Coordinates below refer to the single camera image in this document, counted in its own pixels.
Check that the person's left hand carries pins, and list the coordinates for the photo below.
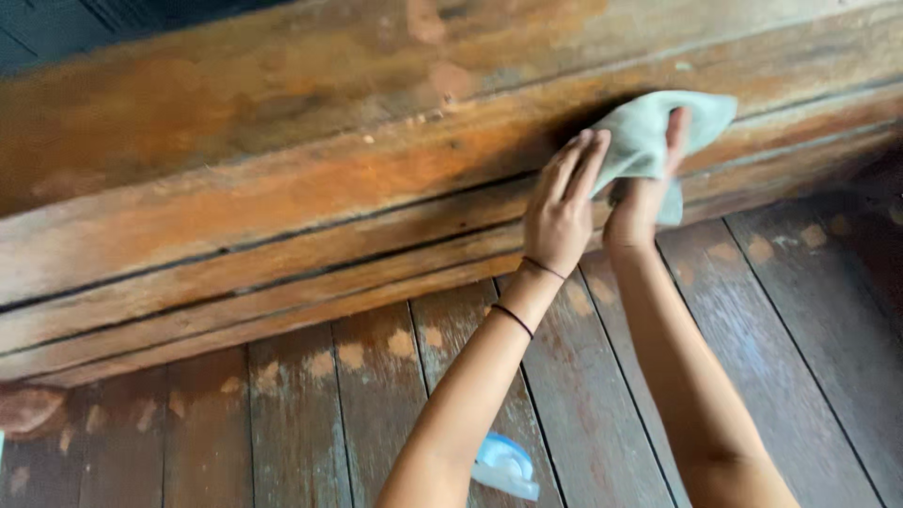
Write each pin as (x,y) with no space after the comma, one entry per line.
(557,219)

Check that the person's right hand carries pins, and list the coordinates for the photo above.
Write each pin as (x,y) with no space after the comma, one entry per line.
(638,208)

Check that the person's left fingers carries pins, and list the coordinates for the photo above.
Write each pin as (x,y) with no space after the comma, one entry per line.
(580,161)

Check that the pale green cleaning cloth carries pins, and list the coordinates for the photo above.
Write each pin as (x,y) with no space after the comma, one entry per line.
(645,137)

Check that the thin dark wrist band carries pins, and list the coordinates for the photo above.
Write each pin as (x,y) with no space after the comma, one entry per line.
(543,268)
(513,319)

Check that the worn wooden beam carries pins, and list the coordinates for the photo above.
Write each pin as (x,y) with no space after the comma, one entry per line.
(317,183)

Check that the blue and white spray bottle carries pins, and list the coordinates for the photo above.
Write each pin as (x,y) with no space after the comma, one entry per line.
(505,468)

